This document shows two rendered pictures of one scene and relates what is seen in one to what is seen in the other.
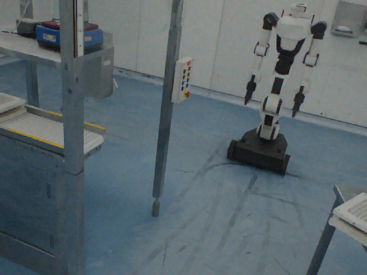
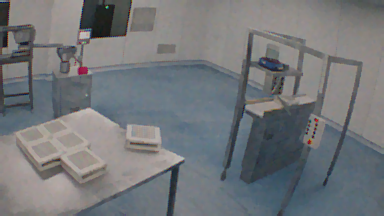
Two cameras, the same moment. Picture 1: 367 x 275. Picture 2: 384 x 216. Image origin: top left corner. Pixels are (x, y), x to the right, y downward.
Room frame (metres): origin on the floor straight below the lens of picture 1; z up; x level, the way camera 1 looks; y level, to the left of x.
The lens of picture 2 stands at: (2.56, -2.31, 1.89)
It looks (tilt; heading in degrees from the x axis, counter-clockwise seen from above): 20 degrees down; 122
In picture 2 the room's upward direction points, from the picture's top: 8 degrees clockwise
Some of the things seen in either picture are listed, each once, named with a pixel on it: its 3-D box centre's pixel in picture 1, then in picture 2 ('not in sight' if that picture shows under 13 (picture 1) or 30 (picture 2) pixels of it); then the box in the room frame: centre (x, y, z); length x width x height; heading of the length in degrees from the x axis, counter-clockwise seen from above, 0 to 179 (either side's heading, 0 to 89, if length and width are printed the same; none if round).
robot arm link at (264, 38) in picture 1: (263, 42); not in sight; (3.57, -0.63, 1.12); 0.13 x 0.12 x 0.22; 71
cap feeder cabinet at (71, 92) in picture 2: not in sight; (70, 95); (-1.09, 0.00, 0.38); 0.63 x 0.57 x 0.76; 71
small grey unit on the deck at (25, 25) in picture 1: (30, 27); not in sight; (1.73, 0.73, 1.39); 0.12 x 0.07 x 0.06; 70
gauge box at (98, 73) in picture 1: (87, 71); (274, 83); (1.71, 0.47, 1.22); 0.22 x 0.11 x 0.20; 70
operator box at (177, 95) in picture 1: (181, 80); (314, 131); (2.33, 0.04, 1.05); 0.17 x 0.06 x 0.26; 160
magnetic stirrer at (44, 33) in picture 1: (71, 34); not in sight; (1.64, 0.52, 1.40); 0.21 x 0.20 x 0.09; 160
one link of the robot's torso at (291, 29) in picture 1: (292, 33); not in sight; (3.55, -0.86, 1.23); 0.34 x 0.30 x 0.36; 71
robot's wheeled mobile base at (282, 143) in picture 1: (265, 139); not in sight; (3.53, -0.85, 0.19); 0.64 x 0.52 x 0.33; 161
